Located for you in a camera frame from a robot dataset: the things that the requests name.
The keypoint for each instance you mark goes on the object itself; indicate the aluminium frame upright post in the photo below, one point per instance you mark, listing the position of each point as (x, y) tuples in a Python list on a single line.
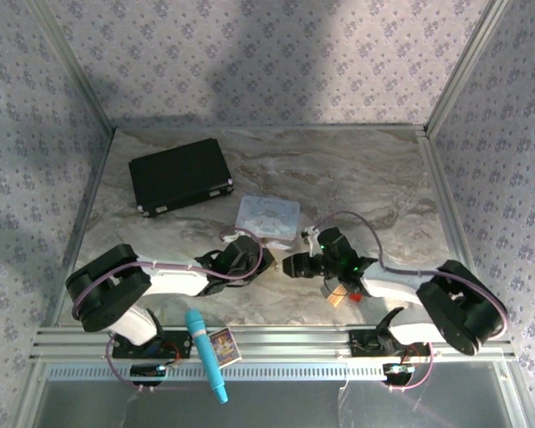
[(76, 67), (464, 67)]

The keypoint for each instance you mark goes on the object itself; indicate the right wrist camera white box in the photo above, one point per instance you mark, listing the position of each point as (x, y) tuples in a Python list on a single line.
[(311, 236)]

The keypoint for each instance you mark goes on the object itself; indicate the pastel cartoon tin box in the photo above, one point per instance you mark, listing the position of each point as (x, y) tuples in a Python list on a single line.
[(267, 216)]

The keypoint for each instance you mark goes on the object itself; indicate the small black controller box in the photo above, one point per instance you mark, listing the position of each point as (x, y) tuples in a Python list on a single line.
[(397, 373), (147, 373)]

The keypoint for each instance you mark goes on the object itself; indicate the small printed card box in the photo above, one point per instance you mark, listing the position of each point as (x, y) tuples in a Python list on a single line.
[(225, 348)]

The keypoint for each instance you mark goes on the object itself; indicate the aluminium front frame rail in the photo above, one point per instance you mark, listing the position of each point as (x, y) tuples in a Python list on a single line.
[(285, 345)]

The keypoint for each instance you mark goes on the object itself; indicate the striped wooden block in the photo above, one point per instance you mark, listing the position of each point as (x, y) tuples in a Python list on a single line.
[(336, 298)]

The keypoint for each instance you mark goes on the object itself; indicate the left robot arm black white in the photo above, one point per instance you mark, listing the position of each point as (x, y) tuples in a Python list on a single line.
[(102, 294)]

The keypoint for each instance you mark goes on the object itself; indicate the black hard case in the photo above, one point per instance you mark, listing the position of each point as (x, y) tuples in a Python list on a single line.
[(178, 174)]

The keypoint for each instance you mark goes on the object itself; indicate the aluminium side frame rail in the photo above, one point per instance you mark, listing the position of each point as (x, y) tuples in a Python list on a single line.
[(440, 178), (85, 214)]

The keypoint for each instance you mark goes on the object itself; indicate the blue toy microphone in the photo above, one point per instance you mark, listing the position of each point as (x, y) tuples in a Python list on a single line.
[(203, 343)]

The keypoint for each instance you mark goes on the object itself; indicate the red block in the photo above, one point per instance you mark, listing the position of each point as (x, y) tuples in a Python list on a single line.
[(356, 298)]

